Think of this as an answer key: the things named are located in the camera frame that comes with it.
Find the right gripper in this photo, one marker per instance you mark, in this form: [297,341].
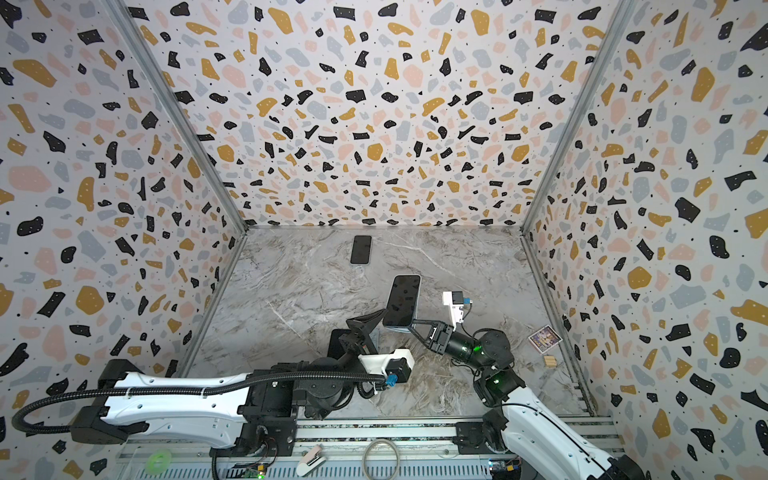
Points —
[435,336]

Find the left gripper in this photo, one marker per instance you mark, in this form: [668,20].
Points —
[366,323]

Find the black phone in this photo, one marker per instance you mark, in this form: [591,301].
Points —
[361,250]
[402,302]

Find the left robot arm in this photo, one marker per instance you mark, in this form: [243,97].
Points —
[240,414]

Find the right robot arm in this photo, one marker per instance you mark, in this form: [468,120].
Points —
[516,420]

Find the colourful printed card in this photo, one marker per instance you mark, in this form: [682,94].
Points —
[544,339]

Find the white pink small device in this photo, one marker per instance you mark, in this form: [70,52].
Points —
[310,461]

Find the green tape roll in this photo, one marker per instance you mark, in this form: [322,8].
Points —
[158,462]

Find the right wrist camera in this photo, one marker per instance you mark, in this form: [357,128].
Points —
[459,306]

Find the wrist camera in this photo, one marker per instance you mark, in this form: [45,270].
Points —
[459,306]
[395,367]

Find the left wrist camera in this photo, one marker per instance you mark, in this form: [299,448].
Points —
[395,367]

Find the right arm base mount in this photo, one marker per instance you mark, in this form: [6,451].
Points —
[480,438]

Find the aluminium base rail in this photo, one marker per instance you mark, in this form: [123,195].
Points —
[375,448]

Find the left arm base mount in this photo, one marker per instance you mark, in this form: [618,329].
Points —
[272,438]

